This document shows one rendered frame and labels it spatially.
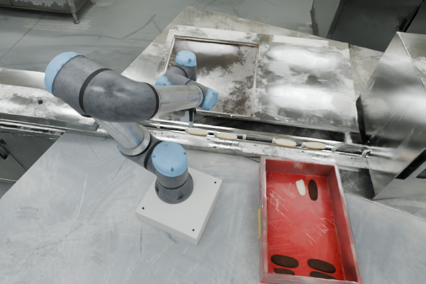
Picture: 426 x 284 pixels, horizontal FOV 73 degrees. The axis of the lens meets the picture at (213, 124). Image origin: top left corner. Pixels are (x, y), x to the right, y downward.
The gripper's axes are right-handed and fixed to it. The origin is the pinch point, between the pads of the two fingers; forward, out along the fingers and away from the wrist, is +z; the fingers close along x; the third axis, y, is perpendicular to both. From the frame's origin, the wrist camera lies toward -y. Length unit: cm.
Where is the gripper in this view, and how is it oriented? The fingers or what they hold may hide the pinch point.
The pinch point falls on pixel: (193, 119)
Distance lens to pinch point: 131.7
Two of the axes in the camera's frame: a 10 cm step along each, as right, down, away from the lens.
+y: -9.9, -1.2, 0.7
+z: -0.3, 6.4, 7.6
